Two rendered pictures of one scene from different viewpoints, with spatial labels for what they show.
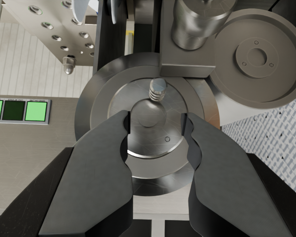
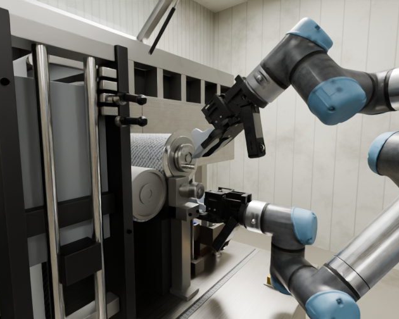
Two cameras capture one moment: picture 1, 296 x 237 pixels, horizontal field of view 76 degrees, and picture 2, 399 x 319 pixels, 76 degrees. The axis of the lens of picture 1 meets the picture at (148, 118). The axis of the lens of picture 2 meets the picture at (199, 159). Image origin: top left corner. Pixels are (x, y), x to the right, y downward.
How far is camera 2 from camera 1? 0.57 m
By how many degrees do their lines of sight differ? 54
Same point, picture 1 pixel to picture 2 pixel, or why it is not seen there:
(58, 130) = not seen: hidden behind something
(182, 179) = (173, 136)
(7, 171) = (177, 125)
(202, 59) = (179, 181)
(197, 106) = (170, 165)
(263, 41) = (145, 202)
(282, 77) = (137, 187)
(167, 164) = (178, 141)
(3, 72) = not seen: hidden behind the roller
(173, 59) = (186, 178)
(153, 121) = (187, 156)
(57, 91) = not seen: hidden behind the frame
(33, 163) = (167, 129)
